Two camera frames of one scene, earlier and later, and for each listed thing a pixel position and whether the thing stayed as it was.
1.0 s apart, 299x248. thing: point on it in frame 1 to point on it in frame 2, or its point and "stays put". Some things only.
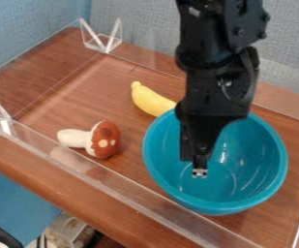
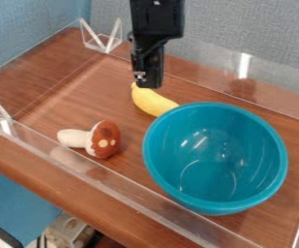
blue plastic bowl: (246, 171) stays put
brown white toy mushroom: (102, 139) stays put
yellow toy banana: (150, 101) stays put
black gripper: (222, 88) to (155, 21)
